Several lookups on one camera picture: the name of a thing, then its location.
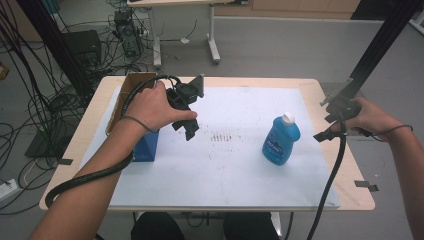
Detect person's right hand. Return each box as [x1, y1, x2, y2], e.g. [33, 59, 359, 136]
[333, 97, 406, 143]

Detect black equipment box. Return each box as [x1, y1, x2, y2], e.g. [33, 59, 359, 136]
[61, 29, 103, 70]

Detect white desk with metal legs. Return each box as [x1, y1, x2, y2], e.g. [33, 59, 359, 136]
[127, 0, 249, 70]

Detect black metal frame post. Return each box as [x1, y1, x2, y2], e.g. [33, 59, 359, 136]
[344, 0, 424, 101]
[15, 0, 94, 98]

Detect person's black pants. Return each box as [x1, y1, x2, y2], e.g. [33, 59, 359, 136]
[130, 211, 280, 240]

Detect dark floor plate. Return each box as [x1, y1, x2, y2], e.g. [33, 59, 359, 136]
[24, 129, 68, 160]

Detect thin black wrist cord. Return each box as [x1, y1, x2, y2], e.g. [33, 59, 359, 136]
[119, 114, 152, 133]
[369, 124, 415, 138]

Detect light wooden table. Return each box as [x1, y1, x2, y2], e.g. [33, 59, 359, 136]
[39, 75, 376, 234]

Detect black computer tower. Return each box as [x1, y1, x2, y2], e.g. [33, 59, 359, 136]
[113, 9, 145, 59]

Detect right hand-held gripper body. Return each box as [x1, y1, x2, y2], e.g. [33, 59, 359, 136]
[321, 94, 363, 134]

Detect thick black right gripper cable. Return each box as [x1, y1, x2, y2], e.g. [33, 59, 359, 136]
[305, 111, 348, 240]

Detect person's left hand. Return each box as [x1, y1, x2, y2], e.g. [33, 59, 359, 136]
[124, 79, 198, 134]

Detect thick black gripper cable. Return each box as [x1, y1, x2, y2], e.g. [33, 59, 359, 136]
[305, 111, 348, 240]
[44, 74, 183, 208]

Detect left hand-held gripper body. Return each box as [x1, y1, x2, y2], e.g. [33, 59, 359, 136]
[165, 73, 205, 113]

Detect blue bottle with white cap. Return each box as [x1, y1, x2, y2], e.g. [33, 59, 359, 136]
[261, 112, 302, 167]

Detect white table mat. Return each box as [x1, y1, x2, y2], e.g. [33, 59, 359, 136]
[79, 85, 341, 210]

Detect bundle of black floor cables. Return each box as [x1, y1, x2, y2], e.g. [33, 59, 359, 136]
[0, 0, 161, 216]

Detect thick black left gripper cable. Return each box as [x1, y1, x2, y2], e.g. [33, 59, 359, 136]
[44, 74, 183, 208]

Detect white power strip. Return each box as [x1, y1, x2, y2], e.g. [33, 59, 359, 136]
[0, 178, 19, 202]

